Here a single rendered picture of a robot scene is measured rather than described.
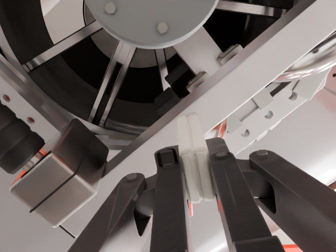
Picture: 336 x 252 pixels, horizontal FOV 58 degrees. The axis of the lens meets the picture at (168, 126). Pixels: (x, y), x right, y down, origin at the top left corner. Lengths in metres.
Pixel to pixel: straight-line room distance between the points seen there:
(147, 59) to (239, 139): 0.55
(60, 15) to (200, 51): 3.95
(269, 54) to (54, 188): 0.20
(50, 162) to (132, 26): 0.14
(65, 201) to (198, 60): 0.28
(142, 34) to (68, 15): 4.05
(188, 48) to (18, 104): 0.25
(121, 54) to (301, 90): 0.29
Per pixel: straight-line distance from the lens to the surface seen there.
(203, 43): 0.44
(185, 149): 0.16
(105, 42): 0.97
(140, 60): 0.97
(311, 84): 0.50
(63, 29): 4.34
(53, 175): 0.25
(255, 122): 0.48
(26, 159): 0.25
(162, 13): 0.29
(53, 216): 0.27
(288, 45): 0.27
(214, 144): 0.18
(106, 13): 0.29
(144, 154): 0.26
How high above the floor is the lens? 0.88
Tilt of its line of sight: 17 degrees up
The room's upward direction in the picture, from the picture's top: 138 degrees clockwise
